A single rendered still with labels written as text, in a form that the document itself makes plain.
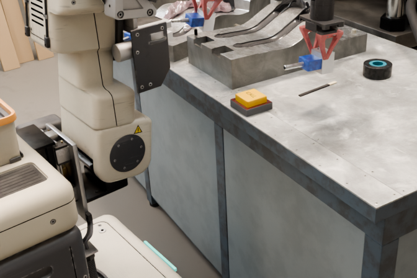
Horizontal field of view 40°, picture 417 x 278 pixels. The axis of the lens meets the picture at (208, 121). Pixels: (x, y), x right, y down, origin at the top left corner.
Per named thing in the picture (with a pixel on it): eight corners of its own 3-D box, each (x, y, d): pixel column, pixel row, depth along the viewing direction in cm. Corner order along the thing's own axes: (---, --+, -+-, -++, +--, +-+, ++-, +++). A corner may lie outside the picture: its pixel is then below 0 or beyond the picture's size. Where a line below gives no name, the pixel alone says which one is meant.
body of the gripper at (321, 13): (319, 18, 146) (321, -11, 143) (344, 28, 138) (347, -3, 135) (298, 22, 144) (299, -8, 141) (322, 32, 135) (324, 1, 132)
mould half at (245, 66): (232, 89, 160) (230, 44, 154) (188, 62, 180) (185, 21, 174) (366, 51, 181) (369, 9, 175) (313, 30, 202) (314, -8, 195)
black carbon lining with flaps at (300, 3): (238, 56, 164) (237, 23, 160) (210, 41, 177) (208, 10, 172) (332, 31, 179) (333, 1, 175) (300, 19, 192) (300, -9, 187)
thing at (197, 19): (174, 33, 163) (176, 15, 160) (166, 26, 167) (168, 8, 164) (213, 30, 170) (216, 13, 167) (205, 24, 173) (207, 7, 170)
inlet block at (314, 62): (289, 81, 140) (290, 60, 138) (278, 74, 144) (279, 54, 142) (332, 72, 145) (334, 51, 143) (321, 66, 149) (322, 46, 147)
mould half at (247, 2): (174, 62, 181) (171, 28, 176) (121, 46, 197) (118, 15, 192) (270, 22, 213) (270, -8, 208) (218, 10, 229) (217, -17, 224)
